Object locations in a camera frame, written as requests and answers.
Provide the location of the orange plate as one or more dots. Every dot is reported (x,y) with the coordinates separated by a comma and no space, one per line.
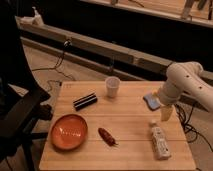
(69,132)

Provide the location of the blue sponge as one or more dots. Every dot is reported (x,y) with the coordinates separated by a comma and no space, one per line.
(151,101)

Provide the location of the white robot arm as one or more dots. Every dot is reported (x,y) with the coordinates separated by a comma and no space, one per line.
(184,77)

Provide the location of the white dispenser bottle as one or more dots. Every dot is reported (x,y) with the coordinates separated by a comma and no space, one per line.
(38,17)

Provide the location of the white plastic cup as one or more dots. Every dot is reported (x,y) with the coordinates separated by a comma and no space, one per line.
(112,86)

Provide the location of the black chair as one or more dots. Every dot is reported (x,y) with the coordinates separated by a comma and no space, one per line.
(21,96)

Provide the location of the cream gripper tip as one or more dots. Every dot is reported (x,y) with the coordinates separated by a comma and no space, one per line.
(166,112)

